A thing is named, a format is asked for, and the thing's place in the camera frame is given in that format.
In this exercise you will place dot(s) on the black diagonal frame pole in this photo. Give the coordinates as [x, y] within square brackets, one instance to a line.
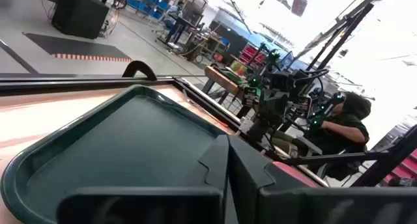
[342, 35]

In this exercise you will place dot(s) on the pink round plate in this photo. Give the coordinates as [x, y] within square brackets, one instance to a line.
[293, 173]

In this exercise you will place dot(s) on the large black box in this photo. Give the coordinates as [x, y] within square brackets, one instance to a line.
[79, 12]

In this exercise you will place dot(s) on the wooden work table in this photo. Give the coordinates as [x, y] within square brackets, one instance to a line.
[221, 80]

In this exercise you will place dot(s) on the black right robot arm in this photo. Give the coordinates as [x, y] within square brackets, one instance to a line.
[277, 103]

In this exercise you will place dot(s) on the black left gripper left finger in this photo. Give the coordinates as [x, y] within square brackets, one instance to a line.
[182, 204]

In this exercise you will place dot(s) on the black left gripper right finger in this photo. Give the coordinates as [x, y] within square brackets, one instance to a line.
[293, 207]

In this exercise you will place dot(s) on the dark green plastic tray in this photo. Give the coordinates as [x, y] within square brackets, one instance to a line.
[130, 136]

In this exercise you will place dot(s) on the standing person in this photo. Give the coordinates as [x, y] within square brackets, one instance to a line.
[172, 22]

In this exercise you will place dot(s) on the red storage bins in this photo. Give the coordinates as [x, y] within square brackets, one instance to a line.
[252, 56]

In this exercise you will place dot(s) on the black floor mat striped edge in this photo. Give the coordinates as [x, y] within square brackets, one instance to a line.
[75, 46]

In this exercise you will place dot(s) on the seated person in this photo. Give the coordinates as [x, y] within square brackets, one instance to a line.
[345, 129]

